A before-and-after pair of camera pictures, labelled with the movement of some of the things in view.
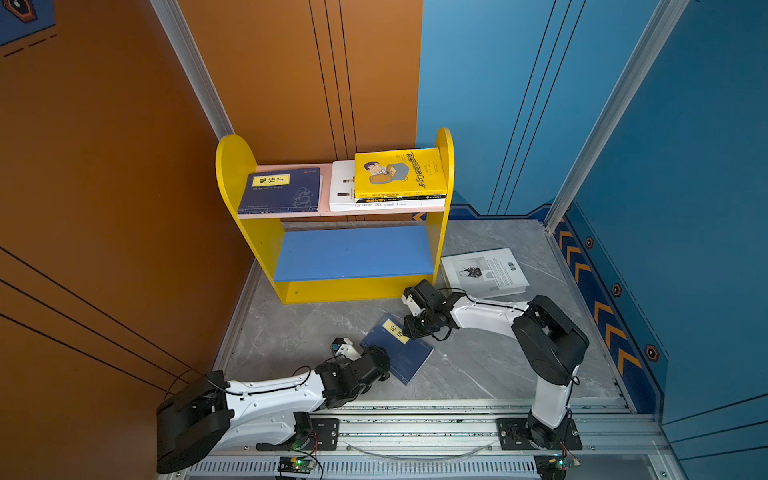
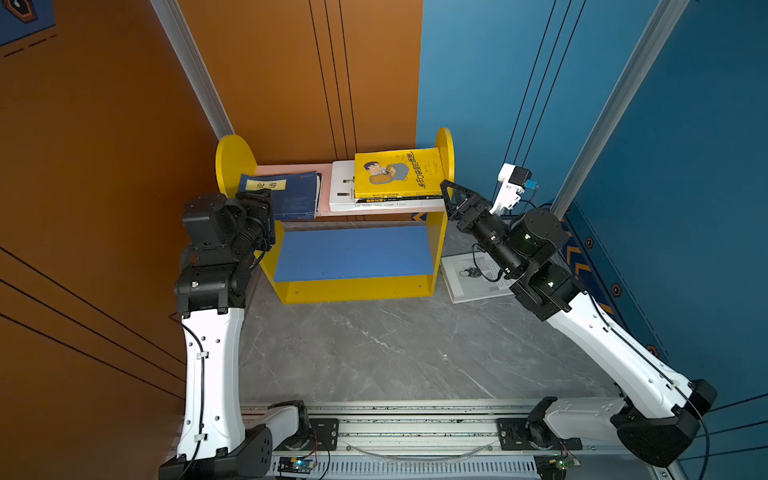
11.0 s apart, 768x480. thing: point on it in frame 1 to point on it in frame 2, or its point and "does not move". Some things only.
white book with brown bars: [342, 193] does not move
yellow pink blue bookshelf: [340, 256] does not move
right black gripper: [409, 330] to [471, 212]
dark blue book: [406, 356] to [294, 196]
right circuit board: [552, 466] does not move
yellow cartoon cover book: [408, 173] does not move
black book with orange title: [368, 200] does not move
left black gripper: [380, 350] to [258, 210]
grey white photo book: [484, 273] does not move
